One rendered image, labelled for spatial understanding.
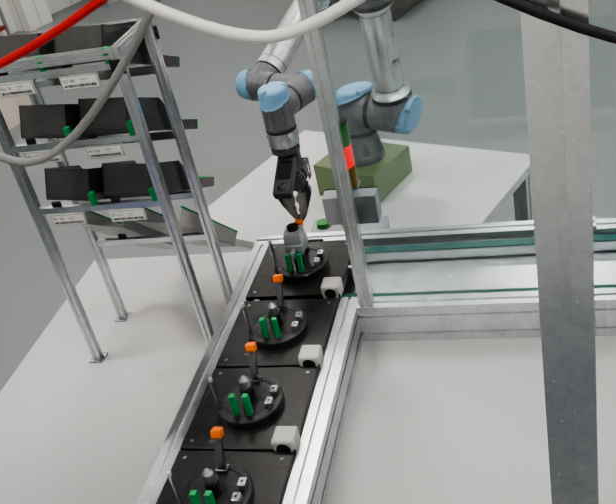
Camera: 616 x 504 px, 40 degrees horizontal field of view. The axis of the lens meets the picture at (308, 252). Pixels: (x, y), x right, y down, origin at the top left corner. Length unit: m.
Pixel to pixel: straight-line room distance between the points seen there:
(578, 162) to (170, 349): 1.64
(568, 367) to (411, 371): 1.16
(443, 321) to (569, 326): 1.22
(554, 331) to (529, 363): 1.16
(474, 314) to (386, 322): 0.21
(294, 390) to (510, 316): 0.52
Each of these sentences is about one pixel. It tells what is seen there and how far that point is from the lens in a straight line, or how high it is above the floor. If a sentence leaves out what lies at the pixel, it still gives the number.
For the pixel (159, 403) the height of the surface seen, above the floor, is 0.86.
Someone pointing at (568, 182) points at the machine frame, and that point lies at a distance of 0.68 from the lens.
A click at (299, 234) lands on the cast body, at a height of 1.08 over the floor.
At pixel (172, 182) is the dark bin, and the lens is 2.00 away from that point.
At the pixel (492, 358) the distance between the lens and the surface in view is 1.95.
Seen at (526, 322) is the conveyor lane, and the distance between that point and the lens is 1.97.
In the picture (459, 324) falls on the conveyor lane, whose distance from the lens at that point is 1.98.
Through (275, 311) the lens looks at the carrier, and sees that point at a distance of 1.91.
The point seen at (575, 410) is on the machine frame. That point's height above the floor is 1.55.
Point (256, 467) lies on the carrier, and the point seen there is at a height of 0.97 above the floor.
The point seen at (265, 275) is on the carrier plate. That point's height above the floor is 0.97.
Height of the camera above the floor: 2.13
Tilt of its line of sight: 32 degrees down
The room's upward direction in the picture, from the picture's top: 13 degrees counter-clockwise
